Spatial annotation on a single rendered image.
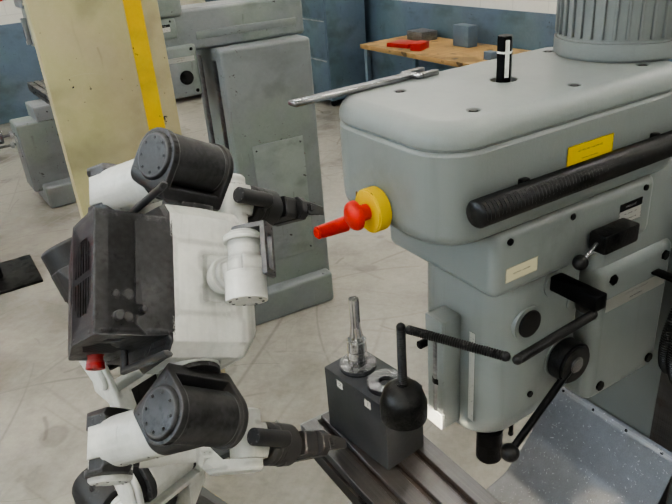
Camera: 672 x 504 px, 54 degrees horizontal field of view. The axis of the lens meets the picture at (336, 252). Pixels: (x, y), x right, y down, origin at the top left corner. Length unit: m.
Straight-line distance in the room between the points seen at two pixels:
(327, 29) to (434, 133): 7.47
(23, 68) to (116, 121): 7.35
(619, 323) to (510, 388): 0.22
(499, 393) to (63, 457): 2.60
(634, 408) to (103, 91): 1.91
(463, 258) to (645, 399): 0.70
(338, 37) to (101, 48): 6.03
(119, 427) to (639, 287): 0.89
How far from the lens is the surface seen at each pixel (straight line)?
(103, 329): 1.03
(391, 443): 1.60
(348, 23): 8.38
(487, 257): 0.90
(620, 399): 1.57
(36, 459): 3.46
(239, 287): 1.02
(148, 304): 1.06
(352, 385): 1.59
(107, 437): 1.23
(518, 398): 1.11
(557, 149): 0.89
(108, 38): 2.48
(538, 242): 0.94
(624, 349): 1.24
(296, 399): 3.37
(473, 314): 1.02
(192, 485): 1.73
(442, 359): 1.06
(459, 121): 0.79
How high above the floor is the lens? 2.11
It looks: 27 degrees down
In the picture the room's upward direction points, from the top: 5 degrees counter-clockwise
